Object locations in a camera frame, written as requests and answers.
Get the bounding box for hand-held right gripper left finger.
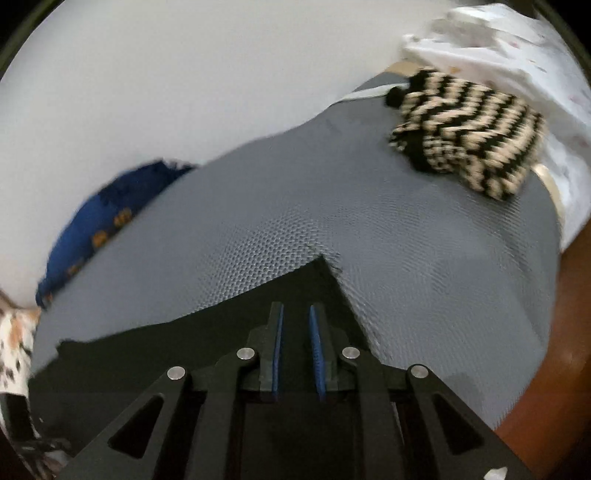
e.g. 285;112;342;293
58;302;284;480

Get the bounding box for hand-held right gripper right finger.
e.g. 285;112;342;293
308;304;536;480

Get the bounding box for black pants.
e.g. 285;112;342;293
28;255;389;480

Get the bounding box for grey textured mat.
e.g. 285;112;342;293
34;69;561;430

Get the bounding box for blue cloth with orange print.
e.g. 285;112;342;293
36;159;199;309

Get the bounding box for black and beige striped knit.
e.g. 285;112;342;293
385;69;546;201

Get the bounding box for white floral cloth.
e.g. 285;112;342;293
0;291;70;467

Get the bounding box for white printed cloth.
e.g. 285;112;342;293
399;2;591;252

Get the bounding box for brown wooden bed frame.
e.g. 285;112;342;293
494;217;591;455

